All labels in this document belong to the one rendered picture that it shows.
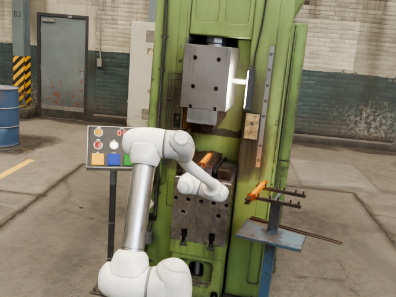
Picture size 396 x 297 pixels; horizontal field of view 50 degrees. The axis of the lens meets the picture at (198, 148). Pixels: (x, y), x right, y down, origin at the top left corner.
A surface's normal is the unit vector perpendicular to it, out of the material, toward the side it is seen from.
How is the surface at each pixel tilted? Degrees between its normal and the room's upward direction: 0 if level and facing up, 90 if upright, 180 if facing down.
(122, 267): 61
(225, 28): 90
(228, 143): 90
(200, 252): 90
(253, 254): 90
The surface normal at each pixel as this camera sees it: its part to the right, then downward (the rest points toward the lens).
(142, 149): -0.09, -0.14
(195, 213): -0.22, 0.22
